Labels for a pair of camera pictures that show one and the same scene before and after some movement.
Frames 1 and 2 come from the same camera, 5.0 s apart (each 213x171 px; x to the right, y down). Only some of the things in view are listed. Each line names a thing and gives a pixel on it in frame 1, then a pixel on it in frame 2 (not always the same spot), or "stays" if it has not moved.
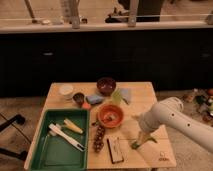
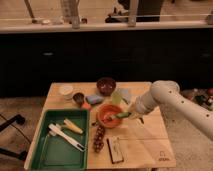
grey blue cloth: x=126 y=94 stays
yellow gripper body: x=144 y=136 -> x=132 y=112
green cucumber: x=136 y=144 -> x=123 y=115
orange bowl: x=110 y=115 stays
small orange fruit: x=86 y=106 stays
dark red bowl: x=106 y=85 stays
